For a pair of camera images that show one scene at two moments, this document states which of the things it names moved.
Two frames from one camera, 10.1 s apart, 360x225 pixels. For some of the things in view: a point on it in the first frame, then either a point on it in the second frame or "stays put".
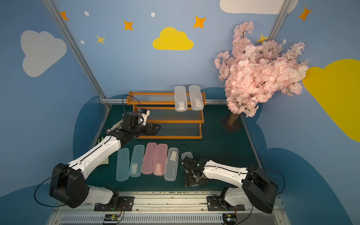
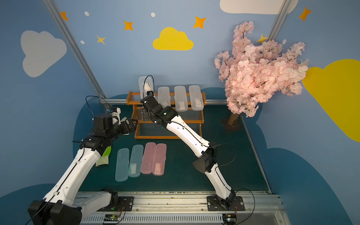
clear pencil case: [186, 153] to [163, 96]
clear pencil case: [196, 98] stays put
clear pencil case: [180, 97] stays put
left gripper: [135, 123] to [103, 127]
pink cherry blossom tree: [253, 73] stays put
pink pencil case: [161, 160] stays put
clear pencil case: [171, 165] to [146, 84]
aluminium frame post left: [52, 6] stays put
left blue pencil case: [122, 173] stays put
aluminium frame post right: [282, 12] stays put
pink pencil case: [149, 159] stays put
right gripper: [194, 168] to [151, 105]
